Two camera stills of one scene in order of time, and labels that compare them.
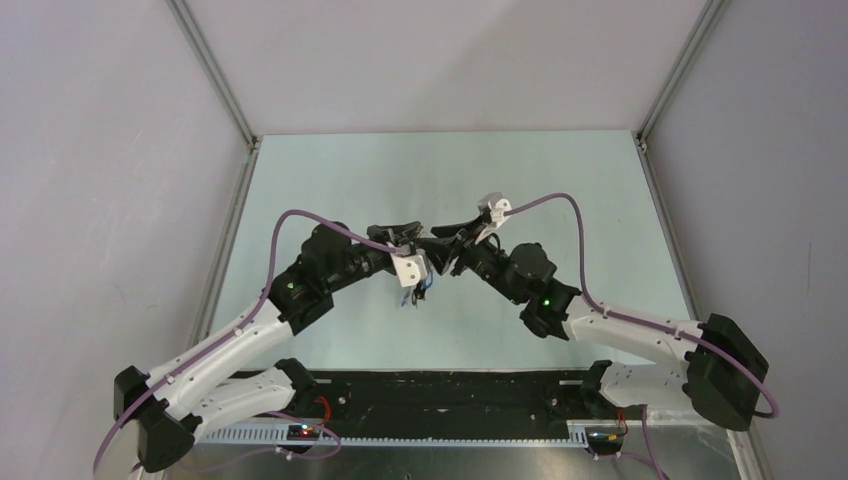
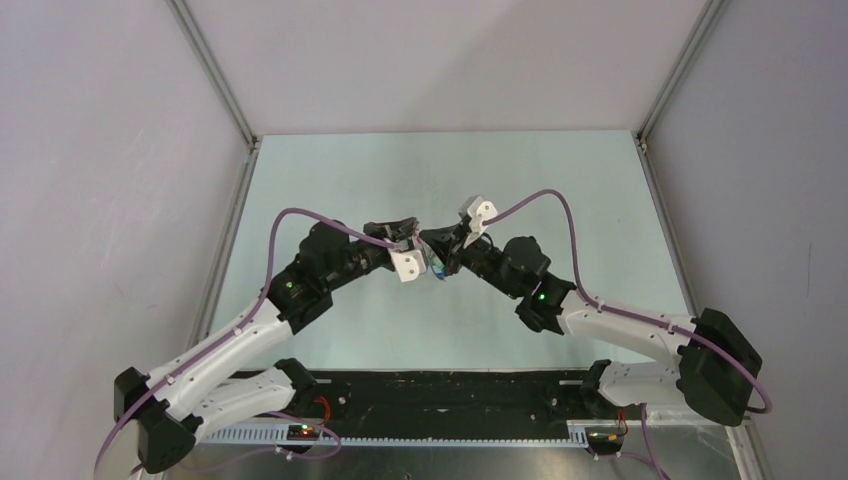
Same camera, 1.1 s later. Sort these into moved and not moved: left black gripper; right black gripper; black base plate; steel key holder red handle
Moved: steel key holder red handle
Not moved: black base plate; right black gripper; left black gripper
